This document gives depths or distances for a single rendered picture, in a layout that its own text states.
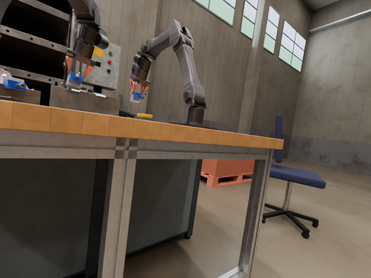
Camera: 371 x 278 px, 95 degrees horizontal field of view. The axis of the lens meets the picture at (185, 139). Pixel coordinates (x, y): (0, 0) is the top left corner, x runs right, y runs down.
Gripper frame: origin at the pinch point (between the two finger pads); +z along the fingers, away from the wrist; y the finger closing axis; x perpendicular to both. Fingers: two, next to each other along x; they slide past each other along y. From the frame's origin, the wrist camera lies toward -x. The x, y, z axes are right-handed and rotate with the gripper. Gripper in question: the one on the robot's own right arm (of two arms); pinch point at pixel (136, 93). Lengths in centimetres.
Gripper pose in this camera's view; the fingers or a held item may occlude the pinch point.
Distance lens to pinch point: 107.2
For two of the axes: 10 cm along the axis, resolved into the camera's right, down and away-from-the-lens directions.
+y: -7.2, -0.4, -6.9
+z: -4.0, 8.4, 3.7
